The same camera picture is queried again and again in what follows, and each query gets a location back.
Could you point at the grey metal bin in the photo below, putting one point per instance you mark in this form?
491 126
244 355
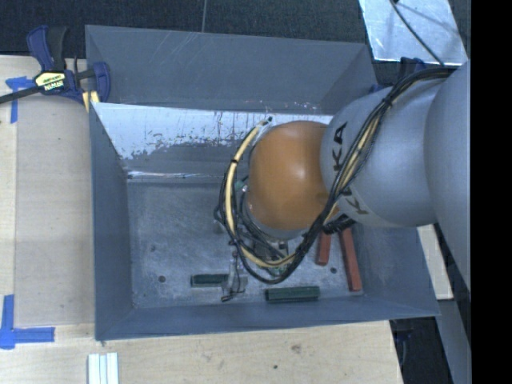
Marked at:
172 222

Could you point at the dark green flat block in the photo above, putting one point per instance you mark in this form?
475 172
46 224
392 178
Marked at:
292 294
209 280

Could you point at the pale wood board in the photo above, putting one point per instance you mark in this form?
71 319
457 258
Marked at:
52 214

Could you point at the red-brown flat block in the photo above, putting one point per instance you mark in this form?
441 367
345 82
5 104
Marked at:
351 260
324 250

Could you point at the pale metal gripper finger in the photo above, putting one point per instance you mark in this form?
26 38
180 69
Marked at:
242 284
232 275

